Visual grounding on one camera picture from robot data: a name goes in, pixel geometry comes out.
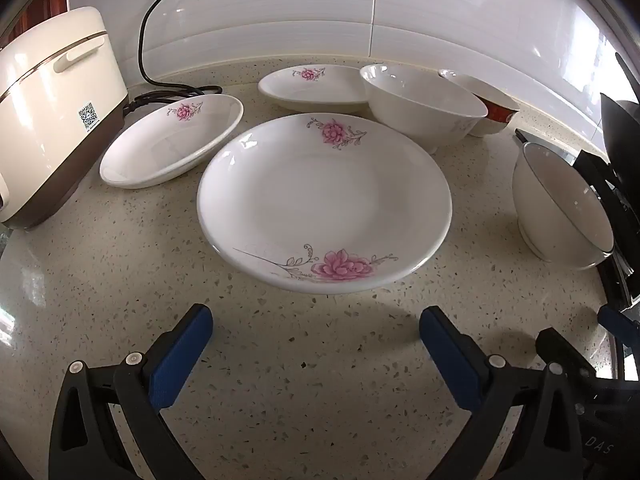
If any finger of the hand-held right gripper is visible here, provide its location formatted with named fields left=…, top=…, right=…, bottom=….
left=597, top=306, right=640, bottom=345
left=536, top=327, right=593, bottom=380

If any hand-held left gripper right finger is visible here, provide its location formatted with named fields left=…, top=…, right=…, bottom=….
left=419, top=305, right=586, bottom=480

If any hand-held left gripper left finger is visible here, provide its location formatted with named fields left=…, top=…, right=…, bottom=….
left=47, top=302, right=216, bottom=480

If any white bowl with thin rim line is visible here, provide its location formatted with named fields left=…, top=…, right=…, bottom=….
left=511, top=141, right=616, bottom=271

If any large floral white plate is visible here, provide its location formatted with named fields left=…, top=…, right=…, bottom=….
left=196, top=112, right=453, bottom=294

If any small floral white plate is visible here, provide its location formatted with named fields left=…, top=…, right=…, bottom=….
left=99, top=94, right=244, bottom=190
left=257, top=64, right=373, bottom=111

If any red and white bowl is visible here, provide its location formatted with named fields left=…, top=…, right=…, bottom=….
left=438, top=68, right=521, bottom=138

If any plain white bowl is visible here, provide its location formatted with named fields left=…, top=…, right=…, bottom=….
left=359, top=63, right=489, bottom=155

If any black pan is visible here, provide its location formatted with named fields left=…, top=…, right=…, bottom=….
left=600, top=52, right=640, bottom=186

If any cream rice cooker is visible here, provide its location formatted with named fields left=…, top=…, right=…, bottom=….
left=0, top=6, right=130, bottom=231

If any black power cable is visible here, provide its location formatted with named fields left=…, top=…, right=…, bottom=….
left=122, top=0, right=223, bottom=118

